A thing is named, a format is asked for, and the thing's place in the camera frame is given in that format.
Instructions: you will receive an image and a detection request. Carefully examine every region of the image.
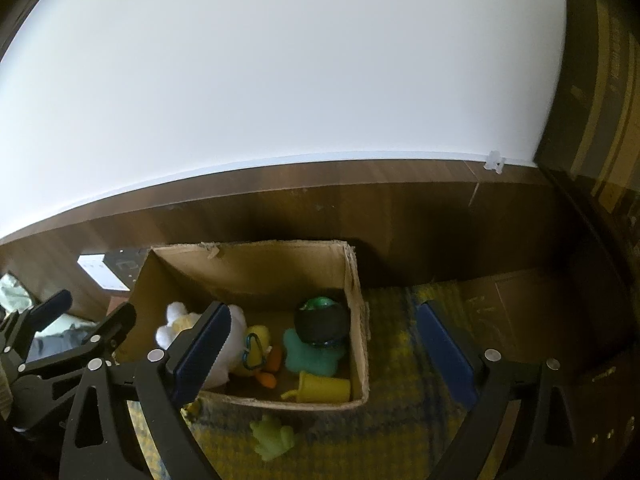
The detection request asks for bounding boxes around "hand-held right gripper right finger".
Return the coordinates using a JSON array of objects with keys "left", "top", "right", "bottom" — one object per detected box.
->
[{"left": 417, "top": 300, "right": 576, "bottom": 480}]

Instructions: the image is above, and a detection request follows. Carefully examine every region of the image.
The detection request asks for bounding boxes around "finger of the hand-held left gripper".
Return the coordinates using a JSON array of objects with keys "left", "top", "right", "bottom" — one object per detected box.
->
[
  {"left": 0, "top": 289, "right": 73, "bottom": 361},
  {"left": 22, "top": 302, "right": 137, "bottom": 376}
]

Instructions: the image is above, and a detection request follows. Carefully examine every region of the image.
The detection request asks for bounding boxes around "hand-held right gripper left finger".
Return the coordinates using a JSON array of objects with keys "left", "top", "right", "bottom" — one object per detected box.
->
[{"left": 60, "top": 301, "right": 232, "bottom": 480}]

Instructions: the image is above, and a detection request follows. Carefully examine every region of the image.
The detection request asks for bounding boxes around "white plush toy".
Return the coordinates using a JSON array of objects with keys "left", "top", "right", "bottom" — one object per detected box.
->
[{"left": 156, "top": 301, "right": 248, "bottom": 391}]

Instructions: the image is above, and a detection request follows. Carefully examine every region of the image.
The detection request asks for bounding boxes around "blue carabiner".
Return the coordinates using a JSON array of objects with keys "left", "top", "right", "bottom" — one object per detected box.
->
[{"left": 242, "top": 334, "right": 265, "bottom": 368}]

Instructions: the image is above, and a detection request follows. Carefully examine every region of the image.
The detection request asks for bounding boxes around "yellow duck plush toy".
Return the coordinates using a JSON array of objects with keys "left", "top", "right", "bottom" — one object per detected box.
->
[{"left": 230, "top": 325, "right": 281, "bottom": 388}]

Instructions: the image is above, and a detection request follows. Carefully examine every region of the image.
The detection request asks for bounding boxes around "brown cardboard box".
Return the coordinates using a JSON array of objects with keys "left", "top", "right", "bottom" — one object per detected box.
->
[{"left": 114, "top": 240, "right": 371, "bottom": 406}]

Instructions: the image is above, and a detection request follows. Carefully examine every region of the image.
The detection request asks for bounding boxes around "light green frog toy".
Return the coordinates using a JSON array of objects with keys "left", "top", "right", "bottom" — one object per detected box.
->
[{"left": 250, "top": 414, "right": 301, "bottom": 461}]

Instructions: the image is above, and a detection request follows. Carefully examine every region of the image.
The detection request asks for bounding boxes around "teal flower plush toy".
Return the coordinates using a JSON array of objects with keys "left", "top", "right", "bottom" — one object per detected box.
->
[{"left": 282, "top": 328, "right": 349, "bottom": 377}]

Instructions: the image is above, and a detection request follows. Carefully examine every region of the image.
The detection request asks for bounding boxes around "yellow plastic cup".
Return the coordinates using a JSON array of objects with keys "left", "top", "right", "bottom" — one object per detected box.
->
[{"left": 280, "top": 371, "right": 352, "bottom": 403}]

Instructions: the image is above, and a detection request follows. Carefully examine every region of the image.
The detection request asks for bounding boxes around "black mesh ball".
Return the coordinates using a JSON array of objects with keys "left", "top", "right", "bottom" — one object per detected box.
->
[{"left": 293, "top": 296, "right": 348, "bottom": 348}]

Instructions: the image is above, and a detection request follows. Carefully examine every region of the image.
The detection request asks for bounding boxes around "dark blue quilt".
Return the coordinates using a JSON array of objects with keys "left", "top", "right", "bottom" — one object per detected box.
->
[{"left": 25, "top": 320, "right": 101, "bottom": 361}]

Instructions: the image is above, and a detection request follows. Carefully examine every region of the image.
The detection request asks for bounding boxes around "light green pillow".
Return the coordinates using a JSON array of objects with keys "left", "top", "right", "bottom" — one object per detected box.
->
[{"left": 0, "top": 274, "right": 36, "bottom": 313}]

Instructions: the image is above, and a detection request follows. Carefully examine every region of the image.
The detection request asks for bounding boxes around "yellow blue plaid blanket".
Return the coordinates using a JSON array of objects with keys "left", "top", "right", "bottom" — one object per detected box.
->
[{"left": 125, "top": 282, "right": 501, "bottom": 480}]

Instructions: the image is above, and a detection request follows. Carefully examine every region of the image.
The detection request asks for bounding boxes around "dark wooden cabinet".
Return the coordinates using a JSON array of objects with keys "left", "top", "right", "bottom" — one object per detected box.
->
[{"left": 545, "top": 165, "right": 640, "bottom": 376}]

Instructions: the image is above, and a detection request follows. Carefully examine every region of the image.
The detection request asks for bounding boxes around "white wall switch panel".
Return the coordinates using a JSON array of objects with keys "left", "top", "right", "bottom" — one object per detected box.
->
[{"left": 77, "top": 254, "right": 131, "bottom": 292}]

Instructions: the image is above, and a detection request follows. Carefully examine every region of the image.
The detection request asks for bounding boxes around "grey wall socket panel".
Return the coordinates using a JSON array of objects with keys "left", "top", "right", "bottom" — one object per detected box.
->
[{"left": 102, "top": 247, "right": 151, "bottom": 281}]

